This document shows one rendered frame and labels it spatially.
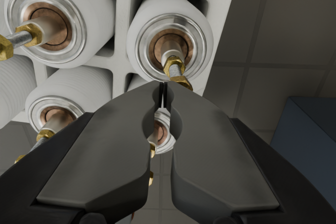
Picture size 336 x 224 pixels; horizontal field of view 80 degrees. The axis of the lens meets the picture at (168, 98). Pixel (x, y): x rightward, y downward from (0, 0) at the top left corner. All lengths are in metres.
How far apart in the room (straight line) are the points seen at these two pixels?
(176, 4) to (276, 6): 0.33
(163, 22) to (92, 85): 0.14
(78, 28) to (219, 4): 0.17
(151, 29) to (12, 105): 0.22
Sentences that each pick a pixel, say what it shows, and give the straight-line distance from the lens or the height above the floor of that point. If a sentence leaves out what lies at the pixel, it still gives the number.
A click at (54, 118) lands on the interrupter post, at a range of 0.29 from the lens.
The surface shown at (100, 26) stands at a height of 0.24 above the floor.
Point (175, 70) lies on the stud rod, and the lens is 0.16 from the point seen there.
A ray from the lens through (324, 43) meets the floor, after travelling 0.60.
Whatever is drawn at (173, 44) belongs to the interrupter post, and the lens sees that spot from 0.20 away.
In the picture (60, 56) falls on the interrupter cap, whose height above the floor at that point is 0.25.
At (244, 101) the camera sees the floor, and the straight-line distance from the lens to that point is 0.58.
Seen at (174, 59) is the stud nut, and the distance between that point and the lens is 0.17.
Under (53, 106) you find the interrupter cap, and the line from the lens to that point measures 0.29.
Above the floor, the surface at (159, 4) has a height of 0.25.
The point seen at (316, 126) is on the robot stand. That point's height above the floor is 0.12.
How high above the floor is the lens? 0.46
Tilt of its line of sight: 60 degrees down
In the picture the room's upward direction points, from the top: 180 degrees counter-clockwise
